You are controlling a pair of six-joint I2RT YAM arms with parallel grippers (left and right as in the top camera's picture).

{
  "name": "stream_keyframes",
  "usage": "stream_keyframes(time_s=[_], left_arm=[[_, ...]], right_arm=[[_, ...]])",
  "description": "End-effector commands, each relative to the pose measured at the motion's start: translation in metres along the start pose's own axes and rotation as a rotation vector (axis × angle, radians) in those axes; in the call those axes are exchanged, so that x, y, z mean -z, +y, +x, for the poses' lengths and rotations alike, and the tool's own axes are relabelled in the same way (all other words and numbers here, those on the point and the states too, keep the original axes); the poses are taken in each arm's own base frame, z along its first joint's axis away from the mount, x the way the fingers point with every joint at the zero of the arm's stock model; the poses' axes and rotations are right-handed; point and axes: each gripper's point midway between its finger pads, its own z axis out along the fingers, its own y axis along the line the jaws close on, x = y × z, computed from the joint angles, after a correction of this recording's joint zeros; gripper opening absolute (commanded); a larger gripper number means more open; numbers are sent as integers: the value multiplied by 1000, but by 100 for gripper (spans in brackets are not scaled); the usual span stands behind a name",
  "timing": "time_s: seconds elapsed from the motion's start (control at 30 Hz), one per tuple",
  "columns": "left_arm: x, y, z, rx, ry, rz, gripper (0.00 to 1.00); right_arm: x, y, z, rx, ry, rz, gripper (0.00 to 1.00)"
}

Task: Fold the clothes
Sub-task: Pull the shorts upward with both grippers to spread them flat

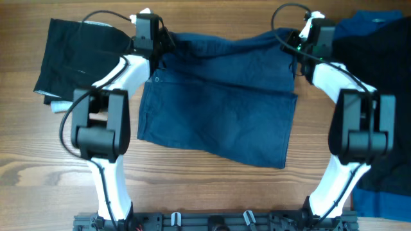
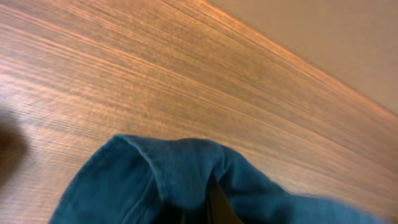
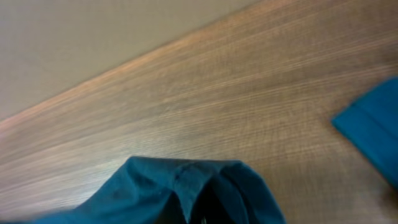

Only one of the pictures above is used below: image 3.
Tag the navy blue denim shorts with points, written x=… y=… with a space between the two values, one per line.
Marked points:
x=152 y=190

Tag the blue polo shirt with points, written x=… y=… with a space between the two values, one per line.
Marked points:
x=370 y=123

